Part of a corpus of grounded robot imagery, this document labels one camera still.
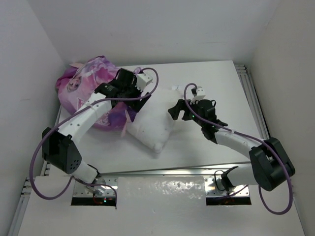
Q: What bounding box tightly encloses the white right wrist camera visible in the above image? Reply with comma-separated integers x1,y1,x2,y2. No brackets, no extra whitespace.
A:
190,87,206,104

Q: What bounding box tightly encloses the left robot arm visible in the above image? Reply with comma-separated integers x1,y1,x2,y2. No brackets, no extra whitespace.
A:
42,69,153,184

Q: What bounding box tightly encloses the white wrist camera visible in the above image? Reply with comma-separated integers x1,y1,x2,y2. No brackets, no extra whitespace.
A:
136,73,153,91
190,87,206,104

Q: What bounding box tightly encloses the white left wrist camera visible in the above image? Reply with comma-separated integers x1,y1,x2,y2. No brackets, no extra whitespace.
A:
136,73,153,91

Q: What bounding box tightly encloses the white pillow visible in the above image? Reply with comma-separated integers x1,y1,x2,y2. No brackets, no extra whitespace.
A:
124,85,184,153

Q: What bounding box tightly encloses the white front cover board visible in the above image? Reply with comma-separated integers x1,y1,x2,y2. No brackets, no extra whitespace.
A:
19,177,304,236

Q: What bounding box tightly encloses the pink purple pillowcase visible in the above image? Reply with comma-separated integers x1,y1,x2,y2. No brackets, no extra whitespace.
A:
56,56,136,131

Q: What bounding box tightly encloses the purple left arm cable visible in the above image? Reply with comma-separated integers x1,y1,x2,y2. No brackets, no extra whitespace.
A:
29,67,159,205

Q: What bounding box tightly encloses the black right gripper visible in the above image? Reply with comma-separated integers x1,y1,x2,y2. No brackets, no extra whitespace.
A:
169,98,205,127

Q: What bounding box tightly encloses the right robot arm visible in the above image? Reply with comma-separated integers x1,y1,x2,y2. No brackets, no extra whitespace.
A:
168,99,295,191

